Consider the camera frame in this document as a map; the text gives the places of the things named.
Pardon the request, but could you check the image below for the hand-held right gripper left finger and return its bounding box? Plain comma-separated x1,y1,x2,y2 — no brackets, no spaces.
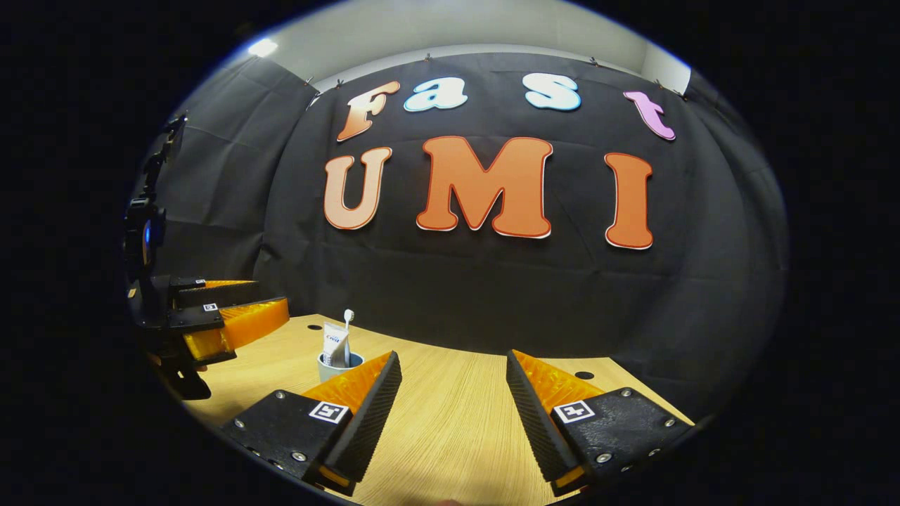
221,350,403,498

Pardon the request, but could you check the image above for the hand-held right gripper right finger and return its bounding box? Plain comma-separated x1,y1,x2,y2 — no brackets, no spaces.
505,349,695,498

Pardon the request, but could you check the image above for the light blue cup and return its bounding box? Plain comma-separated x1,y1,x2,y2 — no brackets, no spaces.
316,351,365,384

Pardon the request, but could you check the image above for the white toothpaste tube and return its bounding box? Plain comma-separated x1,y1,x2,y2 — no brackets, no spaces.
322,321,351,368

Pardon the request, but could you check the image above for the wooden desktop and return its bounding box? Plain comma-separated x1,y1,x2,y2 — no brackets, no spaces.
151,314,697,506

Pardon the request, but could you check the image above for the black backdrop cloth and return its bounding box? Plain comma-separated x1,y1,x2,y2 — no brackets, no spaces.
130,51,788,422

